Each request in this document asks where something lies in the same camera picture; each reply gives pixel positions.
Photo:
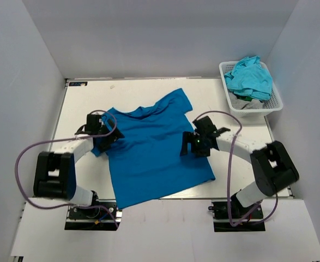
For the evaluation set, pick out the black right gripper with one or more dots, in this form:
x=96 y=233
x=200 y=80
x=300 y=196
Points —
x=190 y=143

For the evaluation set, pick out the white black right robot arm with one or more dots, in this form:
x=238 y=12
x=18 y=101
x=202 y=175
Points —
x=272 y=166

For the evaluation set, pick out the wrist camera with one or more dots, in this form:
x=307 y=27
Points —
x=205 y=127
x=93 y=125

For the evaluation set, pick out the grey t shirt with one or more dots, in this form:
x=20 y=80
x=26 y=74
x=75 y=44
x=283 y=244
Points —
x=241 y=104

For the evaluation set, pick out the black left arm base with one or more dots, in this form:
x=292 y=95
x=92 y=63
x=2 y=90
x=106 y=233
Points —
x=97 y=219

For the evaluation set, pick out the light blue t shirt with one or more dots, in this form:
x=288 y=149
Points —
x=249 y=78

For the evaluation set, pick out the blue label sticker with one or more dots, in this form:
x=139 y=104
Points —
x=78 y=83

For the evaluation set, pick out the green garment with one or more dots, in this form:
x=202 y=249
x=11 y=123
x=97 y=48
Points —
x=244 y=98

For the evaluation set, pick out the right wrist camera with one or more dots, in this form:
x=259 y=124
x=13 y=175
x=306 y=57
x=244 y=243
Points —
x=205 y=127

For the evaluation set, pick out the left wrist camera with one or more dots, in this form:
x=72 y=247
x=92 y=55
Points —
x=93 y=125

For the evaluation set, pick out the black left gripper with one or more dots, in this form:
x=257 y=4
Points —
x=110 y=135

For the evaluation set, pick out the white plastic basket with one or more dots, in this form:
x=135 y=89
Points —
x=272 y=105

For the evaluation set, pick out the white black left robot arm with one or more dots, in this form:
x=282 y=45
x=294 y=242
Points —
x=55 y=175

